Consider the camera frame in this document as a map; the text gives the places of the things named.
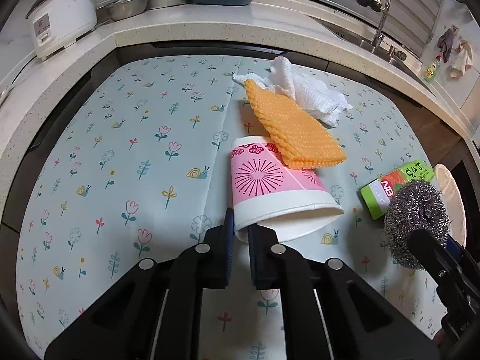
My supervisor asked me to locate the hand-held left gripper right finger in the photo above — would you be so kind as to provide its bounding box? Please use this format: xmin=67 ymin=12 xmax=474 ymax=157
xmin=247 ymin=223 xmax=440 ymax=360

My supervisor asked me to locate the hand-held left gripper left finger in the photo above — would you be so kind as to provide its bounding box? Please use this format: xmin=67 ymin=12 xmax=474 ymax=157
xmin=44 ymin=207 xmax=236 ymax=360

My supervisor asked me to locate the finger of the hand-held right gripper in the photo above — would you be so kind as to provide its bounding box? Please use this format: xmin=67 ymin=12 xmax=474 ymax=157
xmin=447 ymin=237 xmax=474 ymax=267
xmin=407 ymin=229 xmax=464 ymax=293

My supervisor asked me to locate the steel wool scrubber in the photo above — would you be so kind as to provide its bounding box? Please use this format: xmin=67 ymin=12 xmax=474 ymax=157
xmin=384 ymin=179 xmax=451 ymax=270

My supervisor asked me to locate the trash bin with white liner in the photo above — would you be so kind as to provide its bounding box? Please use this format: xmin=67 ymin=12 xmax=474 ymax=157
xmin=433 ymin=163 xmax=468 ymax=249

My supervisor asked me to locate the pink patterned paper cup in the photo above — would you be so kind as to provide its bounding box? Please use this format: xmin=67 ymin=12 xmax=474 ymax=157
xmin=230 ymin=134 xmax=345 ymax=243

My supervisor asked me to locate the green cardboard box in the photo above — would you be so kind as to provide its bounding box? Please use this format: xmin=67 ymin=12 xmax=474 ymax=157
xmin=360 ymin=159 xmax=436 ymax=221

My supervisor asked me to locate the orange sponge cloth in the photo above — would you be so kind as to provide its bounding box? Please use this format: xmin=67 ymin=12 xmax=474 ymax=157
xmin=244 ymin=79 xmax=348 ymax=170

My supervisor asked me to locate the white paper towel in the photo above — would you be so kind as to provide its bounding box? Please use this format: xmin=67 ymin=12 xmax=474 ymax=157
xmin=232 ymin=56 xmax=354 ymax=128

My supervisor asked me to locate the green dish soap bottle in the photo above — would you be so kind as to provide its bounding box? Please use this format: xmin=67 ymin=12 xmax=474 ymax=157
xmin=423 ymin=54 xmax=442 ymax=83

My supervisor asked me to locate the white hanging rag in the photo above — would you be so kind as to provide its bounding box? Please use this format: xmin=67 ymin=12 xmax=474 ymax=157
xmin=446 ymin=39 xmax=474 ymax=80

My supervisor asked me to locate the steel sink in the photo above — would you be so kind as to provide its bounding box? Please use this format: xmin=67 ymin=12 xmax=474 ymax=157
xmin=330 ymin=26 xmax=426 ymax=74

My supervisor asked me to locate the grey hanging rag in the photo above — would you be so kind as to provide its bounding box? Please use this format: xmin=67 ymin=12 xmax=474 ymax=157
xmin=436 ymin=26 xmax=459 ymax=63

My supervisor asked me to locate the chrome faucet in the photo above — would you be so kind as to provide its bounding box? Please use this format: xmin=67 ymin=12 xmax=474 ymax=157
xmin=356 ymin=0 xmax=393 ymax=52

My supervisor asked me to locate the flat steel pan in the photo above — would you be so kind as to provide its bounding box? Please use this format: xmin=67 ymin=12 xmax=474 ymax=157
xmin=144 ymin=0 xmax=194 ymax=10

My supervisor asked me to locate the steel mixing bowl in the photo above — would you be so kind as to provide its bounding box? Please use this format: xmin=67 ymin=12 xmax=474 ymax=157
xmin=95 ymin=0 xmax=150 ymax=23

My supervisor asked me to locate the white rice cooker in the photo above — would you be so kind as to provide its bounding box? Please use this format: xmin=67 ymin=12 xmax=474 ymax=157
xmin=25 ymin=0 xmax=99 ymax=61

